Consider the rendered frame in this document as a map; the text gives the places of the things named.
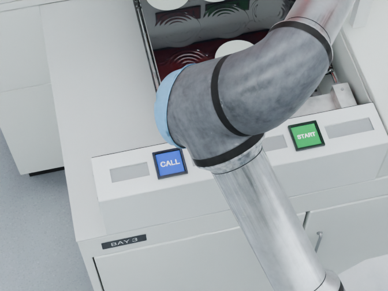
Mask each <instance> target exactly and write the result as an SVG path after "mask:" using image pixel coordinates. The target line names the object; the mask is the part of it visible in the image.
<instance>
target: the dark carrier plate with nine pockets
mask: <svg viewBox="0 0 388 291"><path fill-rule="evenodd" d="M140 3H141V8H142V11H143V14H144V19H145V23H146V26H147V31H148V34H149V37H150V42H151V46H152V50H153V53H154V57H155V62H156V66H157V69H158V73H159V78H160V80H161V82H162V81H163V79H164V78H165V77H166V76H167V75H169V74H170V73H171V72H173V71H176V70H179V69H182V68H183V67H184V66H186V65H189V64H198V63H200V62H204V61H208V60H211V59H214V58H215V54H216V51H217V50H218V49H219V48H220V47H221V46H222V45H223V44H225V43H227V42H229V41H232V40H243V41H246V42H250V43H252V44H253V45H254V44H256V43H258V42H259V41H261V40H262V39H263V38H265V36H266V35H267V33H268V32H269V30H270V29H271V27H272V26H273V25H274V24H276V23H278V22H280V21H283V20H284V19H285V18H286V16H287V15H288V13H289V6H290V0H224V1H220V2H209V1H205V0H188V1H187V2H186V3H185V4H184V5H183V6H181V7H180V8H178V9H174V10H160V9H157V8H155V7H153V6H151V5H150V4H149V3H148V2H147V0H140Z"/></svg>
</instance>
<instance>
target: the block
mask: <svg viewBox="0 0 388 291"><path fill-rule="evenodd" d="M330 94H331V97H332V99H333V101H334V104H335V106H336V109H340V108H343V107H349V106H355V105H357V103H356V101H355V98H354V96H353V94H352V91H351V89H350V86H349V84H348V83H342V84H336V85H332V88H331V92H330Z"/></svg>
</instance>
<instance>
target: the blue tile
mask: <svg viewBox="0 0 388 291"><path fill-rule="evenodd" d="M155 158H156V163H157V166H158V170H159V175H160V176H164V175H167V174H172V173H178V172H181V171H185V169H184V165H183V162H182V158H181V154H180V151H179V150H178V151H173V152H167V153H164V154H158V155H155Z"/></svg>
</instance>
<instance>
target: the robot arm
mask: <svg viewBox="0 0 388 291"><path fill-rule="evenodd" d="M354 2H355V0H290V6H289V13H288V15H287V16H286V18H285V19H284V20H283V21H280V22H278V23H276V24H274V25H273V26H272V27H271V29H270V30H269V32H268V33H267V35H266V36H265V38H263V39H262V40H261V41H259V42H258V43H256V44H254V45H253V46H251V47H249V48H246V49H244V50H241V51H238V52H235V53H233V54H228V55H224V56H222V57H218V58H214V59H211V60H208V61H204V62H200V63H198V64H189V65H186V66H184V67H183V68H182V69H179V70H176V71H173V72H171V73H170V74H169V75H167V76H166V77H165V78H164V79H163V81H162V82H161V84H160V86H159V88H158V90H157V92H156V102H155V103H154V116H155V122H156V125H157V128H158V131H159V133H160V134H161V136H162V137H163V139H164V140H165V141H166V142H167V143H169V144H170V145H172V146H175V147H177V148H180V149H187V150H188V152H189V154H190V156H191V158H192V160H193V161H194V163H195V165H196V167H198V168H200V169H203V170H208V171H210V172H211V174H212V175H213V177H214V179H215V181H216V183H217V184H218V186H219V188H220V190H221V192H222V194H223V196H224V198H225V200H226V201H227V203H228V205H229V207H230V209H231V211H232V213H233V215H234V217H235V218H236V220H237V222H238V224H239V226H240V228H241V230H242V232H243V233H244V235H245V237H246V239H247V241H248V243H249V244H250V246H251V248H252V250H253V252H254V254H255V256H256V258H257V260H258V261H259V263H260V265H261V267H262V269H263V271H264V273H265V275H266V277H267V278H268V280H269V282H270V284H271V286H272V287H273V289H274V291H346V290H345V288H344V286H343V284H342V282H341V280H340V278H339V276H338V275H337V274H336V273H335V272H334V271H332V270H329V269H326V268H323V266H322V264H321V262H320V260H319V258H318V256H317V254H316V252H315V250H314V248H313V246H312V244H311V242H310V240H309V238H308V236H307V234H306V232H305V230H304V228H303V226H302V224H301V222H300V220H299V218H298V216H297V214H296V212H295V210H294V208H293V206H292V204H291V202H290V200H289V198H288V196H287V194H286V192H285V190H284V188H283V186H282V184H281V182H280V180H279V178H278V176H277V174H276V172H275V170H274V168H273V166H272V164H271V162H270V160H269V158H268V156H267V154H266V152H265V150H264V148H263V146H262V143H263V140H264V137H265V135H266V132H268V131H270V130H272V129H274V128H276V127H278V126H280V125H281V124H282V123H284V122H285V121H287V120H288V119H289V118H290V117H291V116H292V115H293V114H294V113H295V112H296V111H297V110H298V109H299V108H300V107H301V106H302V105H303V104H304V103H305V102H306V101H307V99H308V98H309V97H310V96H311V95H312V93H313V92H314V90H316V88H317V86H318V85H319V84H320V82H321V81H322V78H323V77H324V75H325V74H326V72H327V70H328V68H329V66H330V64H331V62H332V59H333V49H332V44H333V42H334V40H335V39H336V37H337V35H338V33H339V31H340V29H341V27H342V25H343V23H344V21H345V19H346V18H347V16H348V14H349V12H350V10H351V8H352V6H353V4H354Z"/></svg>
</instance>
